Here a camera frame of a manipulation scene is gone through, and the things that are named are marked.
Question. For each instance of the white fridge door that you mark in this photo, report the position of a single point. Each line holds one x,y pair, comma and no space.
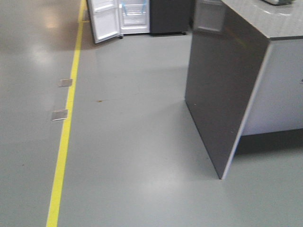
104,18

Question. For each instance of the dark grey fridge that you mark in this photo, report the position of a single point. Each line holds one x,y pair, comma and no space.
153,16

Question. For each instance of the metal floor plate near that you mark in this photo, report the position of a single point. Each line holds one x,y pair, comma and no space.
59,115

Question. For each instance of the metal floor plate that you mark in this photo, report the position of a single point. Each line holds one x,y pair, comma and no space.
65,83
59,115

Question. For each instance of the metal floor plate far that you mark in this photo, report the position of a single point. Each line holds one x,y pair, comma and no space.
65,83

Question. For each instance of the grey kitchen island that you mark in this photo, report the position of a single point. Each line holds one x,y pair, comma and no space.
245,75

